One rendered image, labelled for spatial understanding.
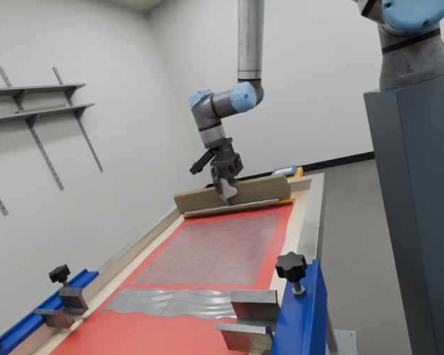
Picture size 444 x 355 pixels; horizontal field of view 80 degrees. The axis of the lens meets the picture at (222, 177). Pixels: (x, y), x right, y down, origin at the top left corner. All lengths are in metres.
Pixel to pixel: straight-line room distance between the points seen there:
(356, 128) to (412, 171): 3.26
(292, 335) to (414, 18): 0.56
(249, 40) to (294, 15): 3.19
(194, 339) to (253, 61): 0.71
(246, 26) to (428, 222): 0.71
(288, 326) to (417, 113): 0.55
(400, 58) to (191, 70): 3.86
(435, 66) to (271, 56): 3.35
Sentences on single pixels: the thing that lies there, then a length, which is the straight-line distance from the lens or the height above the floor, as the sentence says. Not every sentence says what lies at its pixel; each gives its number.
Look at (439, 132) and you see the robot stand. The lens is 0.79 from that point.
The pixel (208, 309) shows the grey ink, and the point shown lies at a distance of 0.54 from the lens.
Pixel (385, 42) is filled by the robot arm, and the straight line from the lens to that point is 0.81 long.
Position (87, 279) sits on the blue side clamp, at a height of 1.00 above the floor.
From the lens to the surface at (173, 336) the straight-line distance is 0.54.
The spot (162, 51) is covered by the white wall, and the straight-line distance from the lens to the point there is 4.72.
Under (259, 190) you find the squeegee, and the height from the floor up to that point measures 1.02.
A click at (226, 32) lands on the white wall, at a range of 4.24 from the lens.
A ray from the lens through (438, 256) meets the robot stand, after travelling 0.92.
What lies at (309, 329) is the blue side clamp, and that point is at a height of 1.01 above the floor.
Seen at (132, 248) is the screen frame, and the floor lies 0.98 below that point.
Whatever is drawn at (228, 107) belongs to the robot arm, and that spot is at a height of 1.28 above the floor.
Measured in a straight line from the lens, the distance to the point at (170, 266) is 0.73.
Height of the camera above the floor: 1.29
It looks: 14 degrees down
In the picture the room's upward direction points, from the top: 19 degrees counter-clockwise
